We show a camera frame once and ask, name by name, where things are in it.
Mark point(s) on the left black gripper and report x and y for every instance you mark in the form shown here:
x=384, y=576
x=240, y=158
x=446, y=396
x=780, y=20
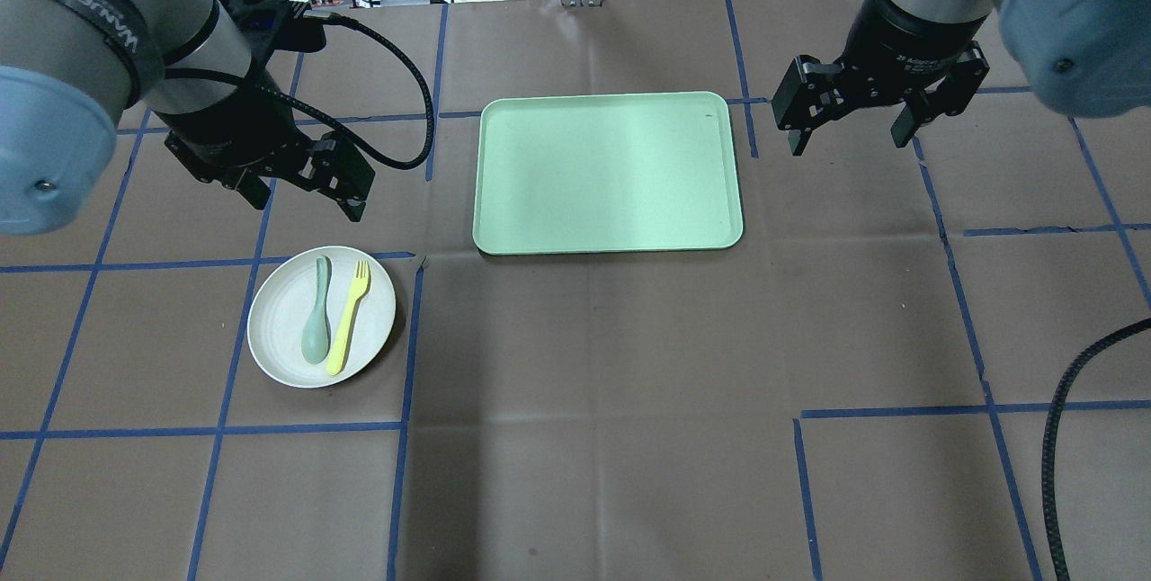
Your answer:
x=236, y=127

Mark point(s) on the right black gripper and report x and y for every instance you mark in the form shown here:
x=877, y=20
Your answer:
x=902, y=49

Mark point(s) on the yellow plastic fork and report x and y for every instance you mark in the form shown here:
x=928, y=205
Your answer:
x=358, y=289

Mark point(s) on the cream round plate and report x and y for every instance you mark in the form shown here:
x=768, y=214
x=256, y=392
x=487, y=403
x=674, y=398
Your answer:
x=282, y=305

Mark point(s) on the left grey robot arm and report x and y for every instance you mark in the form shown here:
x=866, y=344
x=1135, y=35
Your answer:
x=71, y=68

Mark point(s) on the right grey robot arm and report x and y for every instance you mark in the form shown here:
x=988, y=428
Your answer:
x=1083, y=58

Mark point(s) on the grey-green plastic spoon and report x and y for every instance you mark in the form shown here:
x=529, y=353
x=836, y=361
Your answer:
x=316, y=337

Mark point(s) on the grey usb hub left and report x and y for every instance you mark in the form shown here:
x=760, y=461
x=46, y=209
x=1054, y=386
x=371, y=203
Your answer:
x=333, y=4

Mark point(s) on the light green plastic tray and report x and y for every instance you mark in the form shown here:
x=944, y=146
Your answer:
x=606, y=173

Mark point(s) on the brown paper table cover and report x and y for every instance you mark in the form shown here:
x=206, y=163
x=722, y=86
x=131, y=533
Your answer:
x=856, y=389

